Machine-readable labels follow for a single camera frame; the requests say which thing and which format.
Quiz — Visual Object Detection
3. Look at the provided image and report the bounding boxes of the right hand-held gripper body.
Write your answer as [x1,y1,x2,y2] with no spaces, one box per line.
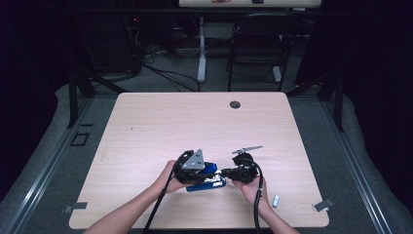
[231,144,264,185]

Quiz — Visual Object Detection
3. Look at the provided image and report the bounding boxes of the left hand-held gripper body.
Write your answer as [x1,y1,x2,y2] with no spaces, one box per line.
[172,148,209,186]

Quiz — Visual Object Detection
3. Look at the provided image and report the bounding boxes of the blue stapler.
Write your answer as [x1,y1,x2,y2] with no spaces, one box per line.
[186,162,228,193]

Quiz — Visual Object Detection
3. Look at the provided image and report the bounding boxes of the person's right hand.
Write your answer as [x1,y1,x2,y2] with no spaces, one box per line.
[231,176,271,210]

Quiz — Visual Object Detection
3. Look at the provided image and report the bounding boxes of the person's left hand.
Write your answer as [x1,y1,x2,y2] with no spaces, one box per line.
[155,159,197,195]

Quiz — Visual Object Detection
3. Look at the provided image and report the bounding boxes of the grey tape strip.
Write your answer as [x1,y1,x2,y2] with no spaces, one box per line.
[312,197,336,214]
[62,201,89,215]

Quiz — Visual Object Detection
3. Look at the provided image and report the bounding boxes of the white desk leg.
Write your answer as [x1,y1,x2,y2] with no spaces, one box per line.
[197,16,207,83]
[272,65,283,83]

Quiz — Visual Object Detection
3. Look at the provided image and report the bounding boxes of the black metal stand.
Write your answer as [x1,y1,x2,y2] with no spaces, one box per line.
[66,63,129,130]
[285,68,346,133]

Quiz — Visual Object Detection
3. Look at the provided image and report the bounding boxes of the black folding chair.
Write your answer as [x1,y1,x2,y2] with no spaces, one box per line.
[225,13,302,93]

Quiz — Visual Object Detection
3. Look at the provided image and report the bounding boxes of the dark computer case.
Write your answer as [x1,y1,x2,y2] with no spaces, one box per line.
[92,13,144,75]

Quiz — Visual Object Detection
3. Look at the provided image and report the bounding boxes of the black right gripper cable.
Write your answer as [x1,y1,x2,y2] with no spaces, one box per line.
[239,156,265,234]

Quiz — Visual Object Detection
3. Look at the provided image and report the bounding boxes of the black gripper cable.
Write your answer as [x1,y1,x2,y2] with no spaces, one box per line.
[141,149,196,234]
[239,156,265,234]

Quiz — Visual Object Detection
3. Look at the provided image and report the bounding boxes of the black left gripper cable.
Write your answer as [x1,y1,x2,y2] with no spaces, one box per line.
[141,149,196,234]

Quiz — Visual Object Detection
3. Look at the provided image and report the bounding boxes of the black floor cables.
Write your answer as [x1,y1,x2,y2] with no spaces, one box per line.
[141,45,202,93]

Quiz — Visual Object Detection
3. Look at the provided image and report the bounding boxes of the aluminium floor rail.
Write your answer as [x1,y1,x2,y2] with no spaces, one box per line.
[5,97,95,234]
[320,98,394,234]

